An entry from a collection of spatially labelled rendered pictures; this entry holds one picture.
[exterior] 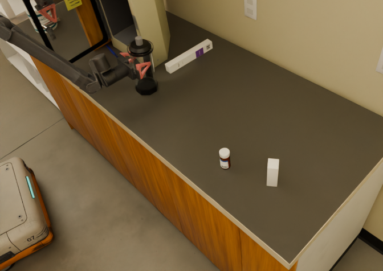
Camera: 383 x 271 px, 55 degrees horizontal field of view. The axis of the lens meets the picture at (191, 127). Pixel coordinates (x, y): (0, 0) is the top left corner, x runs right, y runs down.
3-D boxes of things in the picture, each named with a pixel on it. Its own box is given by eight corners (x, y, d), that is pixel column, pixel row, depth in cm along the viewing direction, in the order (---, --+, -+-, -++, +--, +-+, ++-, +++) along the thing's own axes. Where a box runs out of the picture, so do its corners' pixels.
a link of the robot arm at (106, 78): (101, 87, 151) (107, 89, 147) (94, 72, 148) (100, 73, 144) (115, 79, 154) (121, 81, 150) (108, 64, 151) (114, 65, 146)
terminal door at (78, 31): (109, 40, 190) (82, -37, 160) (58, 71, 177) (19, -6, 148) (108, 40, 190) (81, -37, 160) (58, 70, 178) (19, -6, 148)
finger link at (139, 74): (142, 51, 154) (123, 61, 150) (152, 58, 150) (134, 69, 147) (145, 64, 159) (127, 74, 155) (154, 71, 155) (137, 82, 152)
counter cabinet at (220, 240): (137, 83, 318) (105, -15, 251) (356, 239, 205) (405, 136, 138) (70, 128, 292) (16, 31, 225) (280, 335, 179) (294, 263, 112)
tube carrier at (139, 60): (149, 75, 172) (142, 36, 157) (163, 86, 167) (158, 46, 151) (130, 86, 168) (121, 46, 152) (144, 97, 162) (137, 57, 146)
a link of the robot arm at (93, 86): (90, 86, 154) (88, 93, 146) (77, 61, 149) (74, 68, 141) (117, 76, 154) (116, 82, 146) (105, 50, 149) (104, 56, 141)
